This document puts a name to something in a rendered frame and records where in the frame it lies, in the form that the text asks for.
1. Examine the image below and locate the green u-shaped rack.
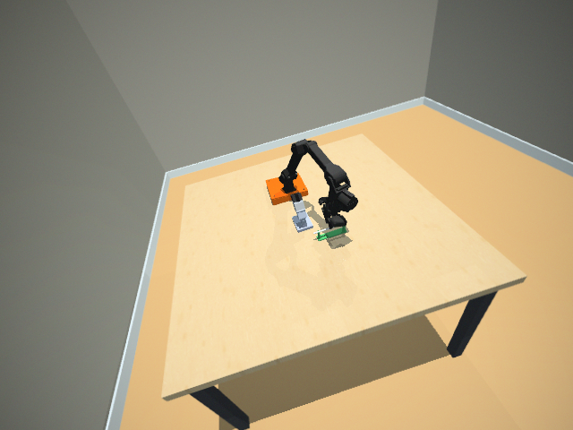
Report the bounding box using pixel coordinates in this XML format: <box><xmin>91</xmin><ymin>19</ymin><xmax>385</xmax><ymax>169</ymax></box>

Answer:
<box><xmin>317</xmin><ymin>226</ymin><xmax>347</xmax><ymax>241</ymax></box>

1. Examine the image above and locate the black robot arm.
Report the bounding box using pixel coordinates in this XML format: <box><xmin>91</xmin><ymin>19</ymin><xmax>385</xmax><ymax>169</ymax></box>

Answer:
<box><xmin>278</xmin><ymin>139</ymin><xmax>358</xmax><ymax>212</ymax></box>

